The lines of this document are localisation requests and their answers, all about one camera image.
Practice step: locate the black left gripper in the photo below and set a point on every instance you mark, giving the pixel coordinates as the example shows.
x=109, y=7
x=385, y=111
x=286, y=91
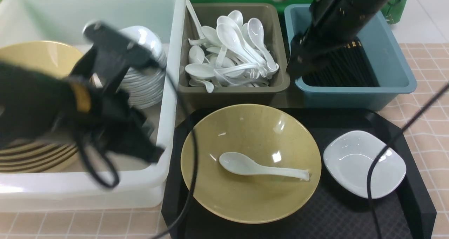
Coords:
x=119, y=127

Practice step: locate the white ceramic soup spoon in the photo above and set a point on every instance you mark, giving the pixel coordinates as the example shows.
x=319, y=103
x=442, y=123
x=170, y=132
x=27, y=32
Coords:
x=241, y=164

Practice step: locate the yellow noodle bowl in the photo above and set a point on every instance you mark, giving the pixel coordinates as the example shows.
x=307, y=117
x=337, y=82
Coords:
x=268, y=136

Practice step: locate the white square sauce dish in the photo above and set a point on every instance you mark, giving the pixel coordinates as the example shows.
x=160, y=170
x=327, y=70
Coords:
x=349, y=157

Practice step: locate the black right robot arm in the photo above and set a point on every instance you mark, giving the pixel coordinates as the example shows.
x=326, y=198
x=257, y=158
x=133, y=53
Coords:
x=333, y=24

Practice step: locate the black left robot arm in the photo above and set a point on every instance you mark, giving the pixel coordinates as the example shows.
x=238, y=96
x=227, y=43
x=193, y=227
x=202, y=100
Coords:
x=87, y=107

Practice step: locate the stack of white dishes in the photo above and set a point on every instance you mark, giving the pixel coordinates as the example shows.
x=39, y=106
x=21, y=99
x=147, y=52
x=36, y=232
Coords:
x=145, y=88

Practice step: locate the stack of yellow bowls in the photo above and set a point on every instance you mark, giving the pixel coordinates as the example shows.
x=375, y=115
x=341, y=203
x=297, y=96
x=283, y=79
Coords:
x=56, y=59

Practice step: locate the olive brown plastic bin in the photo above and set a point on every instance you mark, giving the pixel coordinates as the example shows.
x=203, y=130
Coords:
x=231, y=95

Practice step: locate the large white plastic tub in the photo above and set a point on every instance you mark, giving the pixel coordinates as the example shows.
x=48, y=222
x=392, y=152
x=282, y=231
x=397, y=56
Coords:
x=63, y=21

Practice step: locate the pile of white spoons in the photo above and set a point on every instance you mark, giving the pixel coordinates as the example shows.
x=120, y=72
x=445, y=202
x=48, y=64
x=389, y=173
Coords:
x=233, y=45

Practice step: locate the bundle of black chopsticks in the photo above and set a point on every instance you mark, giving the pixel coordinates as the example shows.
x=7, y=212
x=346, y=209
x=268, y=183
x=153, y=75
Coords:
x=347, y=66

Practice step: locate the teal plastic bin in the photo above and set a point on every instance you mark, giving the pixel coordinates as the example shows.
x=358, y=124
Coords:
x=390, y=67

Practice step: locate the black plastic serving tray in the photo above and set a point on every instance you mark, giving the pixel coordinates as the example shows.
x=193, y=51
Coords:
x=333, y=212

